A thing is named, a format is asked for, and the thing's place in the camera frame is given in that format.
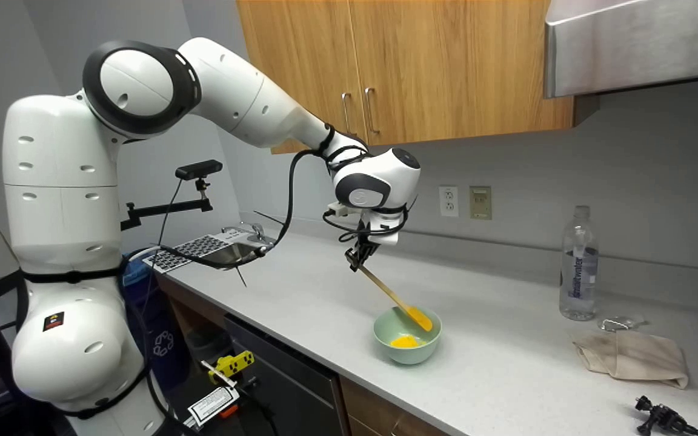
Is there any mint green bowl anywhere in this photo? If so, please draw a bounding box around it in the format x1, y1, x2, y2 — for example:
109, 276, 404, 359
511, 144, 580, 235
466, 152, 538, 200
370, 309, 441, 365

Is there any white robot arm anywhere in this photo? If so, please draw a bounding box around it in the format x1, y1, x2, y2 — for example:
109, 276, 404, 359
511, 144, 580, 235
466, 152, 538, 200
3, 37, 423, 422

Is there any black camera on stand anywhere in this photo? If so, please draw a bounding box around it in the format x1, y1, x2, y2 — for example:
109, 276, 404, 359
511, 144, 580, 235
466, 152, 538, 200
121, 160, 223, 231

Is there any small black tripod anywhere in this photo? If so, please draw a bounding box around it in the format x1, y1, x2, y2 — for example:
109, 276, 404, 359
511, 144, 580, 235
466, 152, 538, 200
636, 394, 698, 436

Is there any steel range hood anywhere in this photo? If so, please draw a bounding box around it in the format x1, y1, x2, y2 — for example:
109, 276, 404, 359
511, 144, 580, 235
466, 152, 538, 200
545, 0, 698, 97

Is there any blue recycling bin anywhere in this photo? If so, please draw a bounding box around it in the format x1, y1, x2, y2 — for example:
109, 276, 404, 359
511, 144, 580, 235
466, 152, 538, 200
121, 259, 191, 403

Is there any white wall outlet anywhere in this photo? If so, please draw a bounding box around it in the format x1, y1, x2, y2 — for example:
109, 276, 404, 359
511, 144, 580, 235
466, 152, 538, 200
439, 186, 459, 218

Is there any clear plastic water bottle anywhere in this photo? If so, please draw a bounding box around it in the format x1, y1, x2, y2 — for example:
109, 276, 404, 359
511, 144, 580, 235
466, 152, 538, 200
559, 206, 598, 322

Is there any crumpled beige cloth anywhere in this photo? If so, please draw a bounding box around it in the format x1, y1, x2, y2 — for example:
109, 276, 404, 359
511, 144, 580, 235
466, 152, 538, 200
574, 330, 690, 387

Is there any wooden ladle yellow head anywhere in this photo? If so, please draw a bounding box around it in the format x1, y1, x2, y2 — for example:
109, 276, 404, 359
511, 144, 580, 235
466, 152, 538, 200
360, 267, 433, 332

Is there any beige wall switch plate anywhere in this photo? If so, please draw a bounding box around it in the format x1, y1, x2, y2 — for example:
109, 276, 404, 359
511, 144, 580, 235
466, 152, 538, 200
471, 186, 492, 221

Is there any wooden upper cabinet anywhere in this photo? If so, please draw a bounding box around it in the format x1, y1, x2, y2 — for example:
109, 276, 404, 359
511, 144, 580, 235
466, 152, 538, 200
235, 0, 576, 146

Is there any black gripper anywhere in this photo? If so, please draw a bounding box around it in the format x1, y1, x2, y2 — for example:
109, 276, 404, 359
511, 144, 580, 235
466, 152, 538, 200
343, 231, 379, 272

